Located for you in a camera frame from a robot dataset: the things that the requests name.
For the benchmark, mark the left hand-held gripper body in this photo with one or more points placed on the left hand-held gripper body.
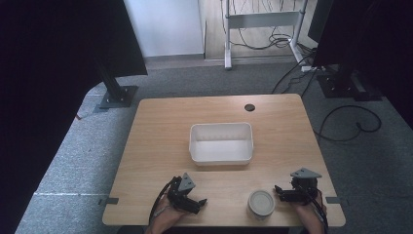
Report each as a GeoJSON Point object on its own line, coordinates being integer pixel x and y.
{"type": "Point", "coordinates": [181, 191]}

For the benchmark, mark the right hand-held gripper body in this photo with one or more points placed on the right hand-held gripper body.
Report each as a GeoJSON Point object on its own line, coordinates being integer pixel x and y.
{"type": "Point", "coordinates": [304, 185]}

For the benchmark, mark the person's right hand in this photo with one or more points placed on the person's right hand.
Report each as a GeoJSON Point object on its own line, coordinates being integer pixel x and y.
{"type": "Point", "coordinates": [308, 216]}

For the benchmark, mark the white plastic bin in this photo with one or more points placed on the white plastic bin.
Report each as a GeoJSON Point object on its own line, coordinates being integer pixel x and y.
{"type": "Point", "coordinates": [221, 144]}

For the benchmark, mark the black table grommet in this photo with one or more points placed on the black table grommet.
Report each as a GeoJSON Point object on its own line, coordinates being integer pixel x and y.
{"type": "Point", "coordinates": [249, 107]}

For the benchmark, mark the black stand with wide base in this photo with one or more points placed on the black stand with wide base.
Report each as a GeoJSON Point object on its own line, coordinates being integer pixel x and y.
{"type": "Point", "coordinates": [344, 85]}

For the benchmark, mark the white power strip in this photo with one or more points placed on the white power strip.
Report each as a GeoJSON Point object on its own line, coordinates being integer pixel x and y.
{"type": "Point", "coordinates": [308, 68]}

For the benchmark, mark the black curtain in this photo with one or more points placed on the black curtain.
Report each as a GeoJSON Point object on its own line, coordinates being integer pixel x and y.
{"type": "Point", "coordinates": [383, 39]}
{"type": "Point", "coordinates": [48, 81]}

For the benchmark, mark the dark monitor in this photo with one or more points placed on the dark monitor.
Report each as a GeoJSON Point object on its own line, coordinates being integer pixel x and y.
{"type": "Point", "coordinates": [319, 19]}

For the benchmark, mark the grey table bracket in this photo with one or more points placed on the grey table bracket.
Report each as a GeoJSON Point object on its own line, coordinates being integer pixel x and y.
{"type": "Point", "coordinates": [332, 200]}
{"type": "Point", "coordinates": [110, 201]}

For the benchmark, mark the black stand with base plate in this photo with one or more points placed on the black stand with base plate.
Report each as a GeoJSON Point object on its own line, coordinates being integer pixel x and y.
{"type": "Point", "coordinates": [114, 91]}

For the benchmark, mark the white desk frame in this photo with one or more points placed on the white desk frame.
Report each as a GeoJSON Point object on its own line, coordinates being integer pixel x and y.
{"type": "Point", "coordinates": [263, 19]}

